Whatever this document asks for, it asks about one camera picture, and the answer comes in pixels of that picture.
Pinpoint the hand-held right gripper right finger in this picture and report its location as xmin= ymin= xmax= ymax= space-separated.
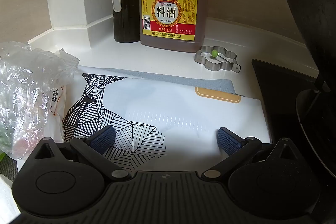
xmin=201 ymin=127 xmax=298 ymax=182

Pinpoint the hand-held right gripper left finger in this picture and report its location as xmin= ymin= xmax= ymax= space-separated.
xmin=33 ymin=126 xmax=132 ymax=182

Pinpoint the white spout pouch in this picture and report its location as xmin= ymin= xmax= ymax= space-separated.
xmin=47 ymin=85 xmax=66 ymax=146

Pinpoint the clear plastic bag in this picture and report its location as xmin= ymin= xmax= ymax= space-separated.
xmin=0 ymin=41 xmax=80 ymax=160

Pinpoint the white placemat geometric print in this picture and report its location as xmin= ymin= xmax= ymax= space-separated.
xmin=62 ymin=65 xmax=272 ymax=170

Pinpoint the black stove top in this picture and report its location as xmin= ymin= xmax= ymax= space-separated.
xmin=251 ymin=59 xmax=336 ymax=180

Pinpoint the grey mat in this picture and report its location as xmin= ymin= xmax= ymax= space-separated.
xmin=104 ymin=67 xmax=246 ymax=97

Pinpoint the white paper tissue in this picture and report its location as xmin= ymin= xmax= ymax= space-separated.
xmin=0 ymin=174 xmax=21 ymax=222

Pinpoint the dark oil dispenser bottle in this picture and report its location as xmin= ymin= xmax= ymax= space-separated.
xmin=111 ymin=0 xmax=143 ymax=43

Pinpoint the brown liquid jug yellow label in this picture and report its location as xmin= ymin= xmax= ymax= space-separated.
xmin=138 ymin=0 xmax=210 ymax=53

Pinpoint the black wok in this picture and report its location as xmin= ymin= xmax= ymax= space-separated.
xmin=282 ymin=0 xmax=336 ymax=180

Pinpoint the metal flower egg ring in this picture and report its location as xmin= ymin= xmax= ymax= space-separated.
xmin=195 ymin=46 xmax=241 ymax=73

